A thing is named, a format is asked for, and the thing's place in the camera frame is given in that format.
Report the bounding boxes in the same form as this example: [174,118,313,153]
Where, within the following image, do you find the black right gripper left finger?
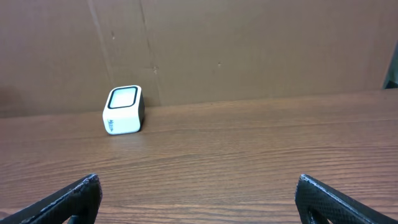
[1,174,102,224]

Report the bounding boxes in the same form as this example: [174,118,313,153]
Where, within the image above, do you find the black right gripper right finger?
[295,174,397,224]

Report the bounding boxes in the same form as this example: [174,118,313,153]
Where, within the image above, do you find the white barcode scanner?
[102,85,145,135]

